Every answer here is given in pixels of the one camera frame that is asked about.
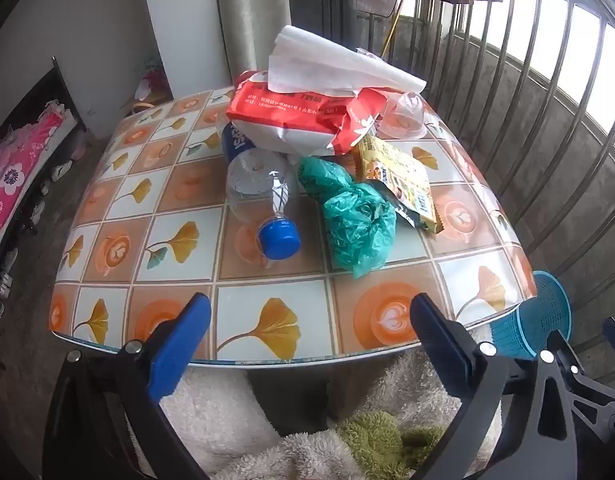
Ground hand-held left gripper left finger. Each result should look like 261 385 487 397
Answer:
44 292 213 480

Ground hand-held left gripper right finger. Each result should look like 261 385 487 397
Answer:
410 292 602 480

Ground blue plastic basket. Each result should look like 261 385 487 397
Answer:
490 270 572 361

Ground green plastic bag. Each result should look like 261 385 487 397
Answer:
297 156 397 280

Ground yellow snack packet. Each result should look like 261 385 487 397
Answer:
354 135 445 235

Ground clear bottle blue label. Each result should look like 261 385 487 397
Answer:
221 121 302 261

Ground red white plastic bag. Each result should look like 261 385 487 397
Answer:
226 71 388 157

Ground white paper towel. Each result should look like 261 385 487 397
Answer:
267 25 428 96

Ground patterned tablecloth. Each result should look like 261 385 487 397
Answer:
48 87 538 368

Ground scattered pale shoes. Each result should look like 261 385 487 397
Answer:
0 142 85 318

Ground clear plastic bowl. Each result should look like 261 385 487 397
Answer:
377 91 428 140

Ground pink flowered blanket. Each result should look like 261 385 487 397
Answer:
0 110 70 241

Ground bunch of flowers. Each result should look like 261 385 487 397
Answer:
132 57 173 111

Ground dark bed headboard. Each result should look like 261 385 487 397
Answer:
0 57 88 133

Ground yellow stick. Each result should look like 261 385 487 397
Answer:
380 0 408 58

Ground grey curtain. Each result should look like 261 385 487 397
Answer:
212 0 290 86

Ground dark cabinet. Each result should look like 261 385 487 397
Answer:
286 0 358 53

